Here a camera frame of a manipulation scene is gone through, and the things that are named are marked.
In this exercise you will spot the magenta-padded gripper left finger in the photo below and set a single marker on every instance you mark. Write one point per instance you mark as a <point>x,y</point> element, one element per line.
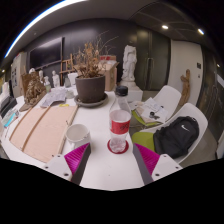
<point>75,158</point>

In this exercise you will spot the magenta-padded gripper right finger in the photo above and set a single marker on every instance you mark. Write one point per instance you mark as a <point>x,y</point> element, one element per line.
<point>148,158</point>

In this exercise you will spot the clear red-labelled drink bottle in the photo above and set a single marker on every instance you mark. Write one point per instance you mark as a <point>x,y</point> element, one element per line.
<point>120,125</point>

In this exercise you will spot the green seat cushion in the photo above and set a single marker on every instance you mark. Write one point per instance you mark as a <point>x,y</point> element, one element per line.
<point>143,141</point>
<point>137,117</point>

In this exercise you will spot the white ceramic mug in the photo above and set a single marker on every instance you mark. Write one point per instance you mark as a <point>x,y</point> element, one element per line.
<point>77,135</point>

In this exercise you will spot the black backpack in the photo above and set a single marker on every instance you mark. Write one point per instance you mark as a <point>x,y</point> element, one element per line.
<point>175,136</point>

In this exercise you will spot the flat round red coaster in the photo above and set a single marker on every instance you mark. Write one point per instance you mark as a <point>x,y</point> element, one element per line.
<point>109,147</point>

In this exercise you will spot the light wooden framed panel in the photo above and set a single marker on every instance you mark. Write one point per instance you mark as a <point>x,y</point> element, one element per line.
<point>41,130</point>

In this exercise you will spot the stack of papers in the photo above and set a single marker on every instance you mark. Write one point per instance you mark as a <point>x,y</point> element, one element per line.
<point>150,106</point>

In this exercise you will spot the small yellow packet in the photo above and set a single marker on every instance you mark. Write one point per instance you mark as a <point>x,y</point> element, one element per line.
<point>64,105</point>

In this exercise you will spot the dark round plant saucer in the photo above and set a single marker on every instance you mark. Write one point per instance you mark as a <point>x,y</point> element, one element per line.
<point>91,104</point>

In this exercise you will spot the crumpled printed paper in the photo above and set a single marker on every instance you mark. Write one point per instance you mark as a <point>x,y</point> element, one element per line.
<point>53,96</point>

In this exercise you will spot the white plastic chair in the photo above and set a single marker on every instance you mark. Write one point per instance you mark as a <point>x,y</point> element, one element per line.
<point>195,111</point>
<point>170,95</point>

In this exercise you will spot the dried plant in dark pot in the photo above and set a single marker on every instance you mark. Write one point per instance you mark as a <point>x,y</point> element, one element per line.
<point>90,88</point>

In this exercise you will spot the light blue plastic pouch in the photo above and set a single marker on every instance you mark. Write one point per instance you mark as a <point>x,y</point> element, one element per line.
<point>10,118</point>

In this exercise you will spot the small white figurine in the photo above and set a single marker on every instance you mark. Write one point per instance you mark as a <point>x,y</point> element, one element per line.
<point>55,80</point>
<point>47,85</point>

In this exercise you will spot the brown carved wooden sculpture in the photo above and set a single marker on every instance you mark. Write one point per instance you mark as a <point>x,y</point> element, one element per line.
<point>33,91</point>

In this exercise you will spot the slim wooden figure sculpture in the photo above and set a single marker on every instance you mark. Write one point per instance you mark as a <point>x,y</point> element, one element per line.
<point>185,88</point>

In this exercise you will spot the black printer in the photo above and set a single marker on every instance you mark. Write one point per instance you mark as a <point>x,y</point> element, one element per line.
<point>7,106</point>

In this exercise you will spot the wooden easel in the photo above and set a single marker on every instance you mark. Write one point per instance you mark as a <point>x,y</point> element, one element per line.
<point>66,70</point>

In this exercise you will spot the cardboard box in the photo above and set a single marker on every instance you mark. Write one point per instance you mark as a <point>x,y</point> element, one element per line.
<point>110,73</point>

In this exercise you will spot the tall white stone statue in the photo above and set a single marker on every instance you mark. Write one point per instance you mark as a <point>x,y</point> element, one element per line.
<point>129,63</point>

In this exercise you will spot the white cabinet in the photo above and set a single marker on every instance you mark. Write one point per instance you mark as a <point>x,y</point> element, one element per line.
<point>17,70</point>

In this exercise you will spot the recessed ceiling spotlights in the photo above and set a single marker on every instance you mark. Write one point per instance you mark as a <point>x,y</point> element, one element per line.
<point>165,27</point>

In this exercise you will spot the long ceiling light panel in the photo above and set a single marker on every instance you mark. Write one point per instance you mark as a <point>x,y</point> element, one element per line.
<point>36,20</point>

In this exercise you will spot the white statue pedestal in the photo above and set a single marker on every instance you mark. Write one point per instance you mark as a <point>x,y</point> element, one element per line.
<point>131,91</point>

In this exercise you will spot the black wall screen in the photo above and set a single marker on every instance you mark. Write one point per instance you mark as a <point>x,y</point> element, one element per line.
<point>46,53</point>

